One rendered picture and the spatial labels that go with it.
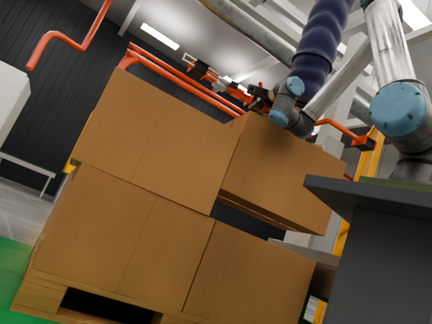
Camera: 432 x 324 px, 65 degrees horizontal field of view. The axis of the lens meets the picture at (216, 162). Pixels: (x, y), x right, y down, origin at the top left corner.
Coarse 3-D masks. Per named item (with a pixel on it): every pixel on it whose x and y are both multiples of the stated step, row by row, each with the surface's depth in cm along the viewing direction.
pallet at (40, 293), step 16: (32, 256) 144; (32, 272) 117; (32, 288) 116; (48, 288) 119; (64, 288) 121; (80, 288) 123; (96, 288) 125; (16, 304) 114; (32, 304) 116; (48, 304) 118; (128, 304) 171; (144, 304) 132; (64, 320) 120; (80, 320) 123; (96, 320) 129; (160, 320) 135; (176, 320) 137; (192, 320) 140; (208, 320) 143
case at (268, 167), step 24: (240, 120) 166; (264, 120) 161; (240, 144) 156; (264, 144) 160; (288, 144) 165; (240, 168) 155; (264, 168) 159; (288, 168) 163; (312, 168) 168; (336, 168) 174; (240, 192) 153; (264, 192) 158; (288, 192) 162; (264, 216) 180; (288, 216) 161; (312, 216) 166
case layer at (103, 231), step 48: (96, 192) 127; (144, 192) 135; (48, 240) 120; (96, 240) 126; (144, 240) 134; (192, 240) 142; (240, 240) 152; (144, 288) 133; (192, 288) 141; (240, 288) 150; (288, 288) 161
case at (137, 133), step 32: (128, 96) 134; (160, 96) 140; (96, 128) 129; (128, 128) 134; (160, 128) 139; (192, 128) 145; (224, 128) 151; (96, 160) 128; (128, 160) 133; (160, 160) 138; (192, 160) 144; (224, 160) 150; (160, 192) 137; (192, 192) 143
